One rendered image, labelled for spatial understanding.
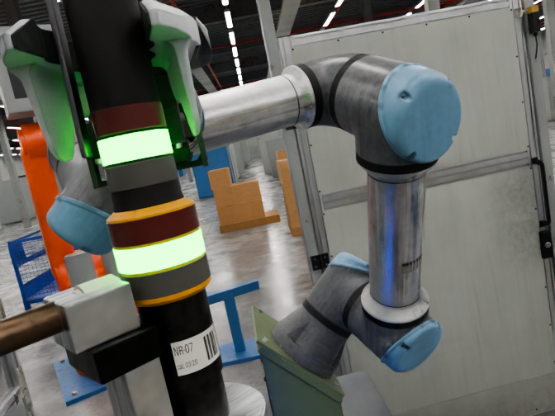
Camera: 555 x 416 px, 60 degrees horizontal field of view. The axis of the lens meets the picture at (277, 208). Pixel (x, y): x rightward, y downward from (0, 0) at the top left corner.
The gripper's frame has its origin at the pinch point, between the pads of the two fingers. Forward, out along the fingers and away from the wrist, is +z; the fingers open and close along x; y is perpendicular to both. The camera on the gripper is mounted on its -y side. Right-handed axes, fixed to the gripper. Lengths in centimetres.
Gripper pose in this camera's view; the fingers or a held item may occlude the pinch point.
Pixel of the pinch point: (85, 18)
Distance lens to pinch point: 22.6
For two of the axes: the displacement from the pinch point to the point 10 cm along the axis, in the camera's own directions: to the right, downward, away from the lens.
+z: 1.3, 1.1, -9.8
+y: 2.0, 9.7, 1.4
